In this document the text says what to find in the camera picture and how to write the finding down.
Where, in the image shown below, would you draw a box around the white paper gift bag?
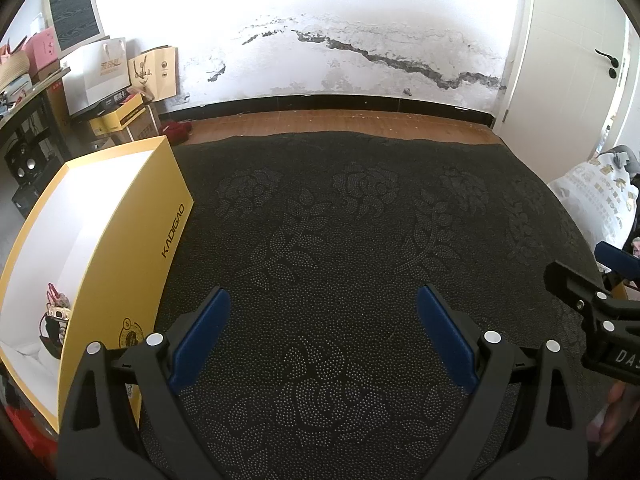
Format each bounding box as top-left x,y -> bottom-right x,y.
61,38 -> 130,116

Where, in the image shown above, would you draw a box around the black metal shelf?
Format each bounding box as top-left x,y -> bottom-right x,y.
1,68 -> 72,219

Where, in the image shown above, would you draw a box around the red bead bracelet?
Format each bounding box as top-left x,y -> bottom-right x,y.
38,316 -> 68,361

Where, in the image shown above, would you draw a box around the black door handle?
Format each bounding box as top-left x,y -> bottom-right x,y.
594,49 -> 620,79

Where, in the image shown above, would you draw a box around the pink gift box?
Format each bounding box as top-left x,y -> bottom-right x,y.
23,27 -> 60,81

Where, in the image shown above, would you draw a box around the white door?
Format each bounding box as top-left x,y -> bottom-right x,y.
496,0 -> 634,181

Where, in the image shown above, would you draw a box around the black speaker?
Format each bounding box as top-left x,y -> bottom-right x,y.
4,141 -> 47,185

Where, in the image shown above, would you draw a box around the black patterned table mat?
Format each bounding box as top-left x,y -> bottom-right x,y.
155,132 -> 608,479

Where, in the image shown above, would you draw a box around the red cloth on floor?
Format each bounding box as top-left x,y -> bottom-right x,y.
160,120 -> 192,146

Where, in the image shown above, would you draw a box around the small yellow flat box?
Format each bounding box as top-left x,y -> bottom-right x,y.
89,93 -> 145,136

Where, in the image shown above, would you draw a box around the yellow cardboard storage box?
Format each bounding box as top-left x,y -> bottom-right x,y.
1,136 -> 193,431

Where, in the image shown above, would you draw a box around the white printed plastic bag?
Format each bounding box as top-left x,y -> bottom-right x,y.
548,145 -> 639,249

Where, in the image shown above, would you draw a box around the person's right hand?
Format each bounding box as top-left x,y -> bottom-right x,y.
599,382 -> 639,453

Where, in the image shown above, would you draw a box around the white framed monitor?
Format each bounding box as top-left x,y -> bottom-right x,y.
42,0 -> 106,58

